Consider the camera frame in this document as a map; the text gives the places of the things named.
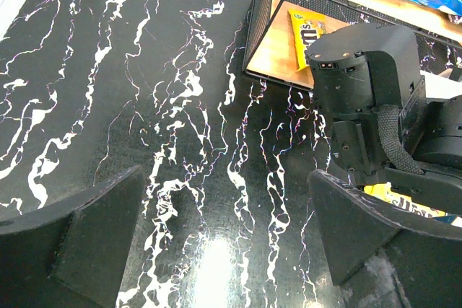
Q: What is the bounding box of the two-tier wood wire shelf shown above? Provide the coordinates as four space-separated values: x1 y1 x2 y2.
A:
243 0 461 89

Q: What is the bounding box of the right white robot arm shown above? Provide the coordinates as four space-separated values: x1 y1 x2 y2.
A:
308 23 461 215

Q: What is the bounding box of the blue mug white inside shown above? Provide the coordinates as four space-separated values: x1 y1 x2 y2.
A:
437 215 462 228

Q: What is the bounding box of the yellow candy bag top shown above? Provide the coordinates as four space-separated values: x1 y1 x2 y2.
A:
288 9 327 71

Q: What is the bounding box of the purple candy bag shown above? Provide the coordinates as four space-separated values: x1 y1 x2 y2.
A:
448 14 462 25

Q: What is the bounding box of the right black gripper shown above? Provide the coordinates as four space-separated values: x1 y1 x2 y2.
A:
308 23 461 214

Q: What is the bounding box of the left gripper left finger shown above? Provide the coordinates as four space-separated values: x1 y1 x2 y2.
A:
1 166 144 307

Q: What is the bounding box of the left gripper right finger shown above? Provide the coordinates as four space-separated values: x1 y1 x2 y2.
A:
308 170 461 307

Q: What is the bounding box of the yellow candy bag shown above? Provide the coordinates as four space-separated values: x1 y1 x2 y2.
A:
288 9 327 71
364 182 448 218

